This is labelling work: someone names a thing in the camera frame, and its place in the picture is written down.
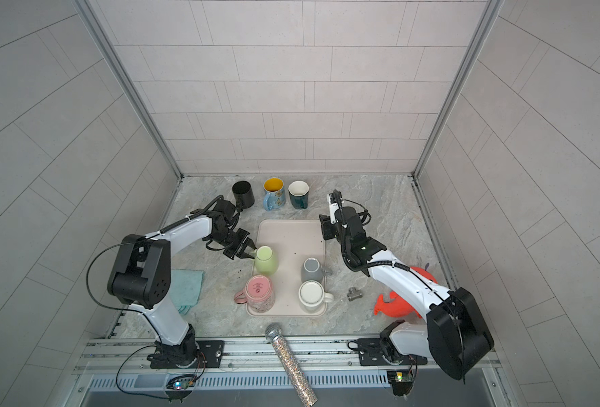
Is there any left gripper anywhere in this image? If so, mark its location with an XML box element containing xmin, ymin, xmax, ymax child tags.
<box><xmin>211</xmin><ymin>226</ymin><xmax>261</xmax><ymax>259</ymax></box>

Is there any light green mug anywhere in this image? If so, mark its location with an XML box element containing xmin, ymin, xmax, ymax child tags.
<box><xmin>254</xmin><ymin>246</ymin><xmax>279</xmax><ymax>276</ymax></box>

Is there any black mug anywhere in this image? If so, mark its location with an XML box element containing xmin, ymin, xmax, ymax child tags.
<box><xmin>232</xmin><ymin>181</ymin><xmax>255</xmax><ymax>211</ymax></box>

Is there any dark green mug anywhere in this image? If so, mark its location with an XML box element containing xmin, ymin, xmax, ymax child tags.
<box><xmin>288</xmin><ymin>181</ymin><xmax>309</xmax><ymax>210</ymax></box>

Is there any grey mug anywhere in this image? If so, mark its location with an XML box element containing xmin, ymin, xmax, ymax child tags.
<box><xmin>301</xmin><ymin>258</ymin><xmax>333</xmax><ymax>283</ymax></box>

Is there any iridescent blue butterfly mug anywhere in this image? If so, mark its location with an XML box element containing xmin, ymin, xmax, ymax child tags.
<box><xmin>263</xmin><ymin>177</ymin><xmax>286</xmax><ymax>211</ymax></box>

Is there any white mug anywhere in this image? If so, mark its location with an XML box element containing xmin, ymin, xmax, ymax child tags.
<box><xmin>298</xmin><ymin>280</ymin><xmax>335</xmax><ymax>314</ymax></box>

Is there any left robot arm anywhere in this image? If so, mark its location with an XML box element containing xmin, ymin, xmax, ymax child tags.
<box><xmin>107</xmin><ymin>195</ymin><xmax>256</xmax><ymax>368</ymax></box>

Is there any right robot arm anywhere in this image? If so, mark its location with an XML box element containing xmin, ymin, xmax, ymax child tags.
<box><xmin>320</xmin><ymin>190</ymin><xmax>494</xmax><ymax>380</ymax></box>

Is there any pink glass mug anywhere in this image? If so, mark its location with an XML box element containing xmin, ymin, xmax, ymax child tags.
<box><xmin>233</xmin><ymin>275</ymin><xmax>276</xmax><ymax>314</ymax></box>

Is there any beige plastic tray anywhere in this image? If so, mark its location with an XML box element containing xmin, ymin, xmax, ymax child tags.
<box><xmin>247</xmin><ymin>220</ymin><xmax>327</xmax><ymax>318</ymax></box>

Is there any teal folded cloth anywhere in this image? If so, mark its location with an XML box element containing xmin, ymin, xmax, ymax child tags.
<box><xmin>168</xmin><ymin>269</ymin><xmax>204</xmax><ymax>315</ymax></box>

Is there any small metal clip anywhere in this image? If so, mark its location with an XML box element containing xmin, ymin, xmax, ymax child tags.
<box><xmin>347</xmin><ymin>287</ymin><xmax>363</xmax><ymax>302</ymax></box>

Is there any glitter tube with silver cap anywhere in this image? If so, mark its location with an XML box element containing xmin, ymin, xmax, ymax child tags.
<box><xmin>265</xmin><ymin>323</ymin><xmax>318</xmax><ymax>407</ymax></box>

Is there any red shark plush toy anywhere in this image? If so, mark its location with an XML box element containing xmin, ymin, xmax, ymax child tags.
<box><xmin>369</xmin><ymin>263</ymin><xmax>448</xmax><ymax>318</ymax></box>

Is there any left circuit board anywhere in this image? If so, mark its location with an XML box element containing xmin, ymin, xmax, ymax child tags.
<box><xmin>165</xmin><ymin>374</ymin><xmax>198</xmax><ymax>391</ymax></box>

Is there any circuit board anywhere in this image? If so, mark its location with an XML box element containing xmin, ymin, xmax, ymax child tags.
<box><xmin>165</xmin><ymin>374</ymin><xmax>198</xmax><ymax>391</ymax></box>
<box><xmin>386</xmin><ymin>371</ymin><xmax>415</xmax><ymax>397</ymax></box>

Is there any right circuit board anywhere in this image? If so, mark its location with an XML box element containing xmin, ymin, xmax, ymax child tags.
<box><xmin>386</xmin><ymin>371</ymin><xmax>415</xmax><ymax>397</ymax></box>

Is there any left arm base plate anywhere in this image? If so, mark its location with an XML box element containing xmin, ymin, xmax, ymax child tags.
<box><xmin>147</xmin><ymin>340</ymin><xmax>225</xmax><ymax>369</ymax></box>

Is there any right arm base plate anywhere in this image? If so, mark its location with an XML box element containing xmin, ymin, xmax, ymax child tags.
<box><xmin>347</xmin><ymin>338</ymin><xmax>428</xmax><ymax>366</ymax></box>

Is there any aluminium rail frame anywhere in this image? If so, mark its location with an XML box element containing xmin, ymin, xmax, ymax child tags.
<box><xmin>73</xmin><ymin>332</ymin><xmax>502</xmax><ymax>377</ymax></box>

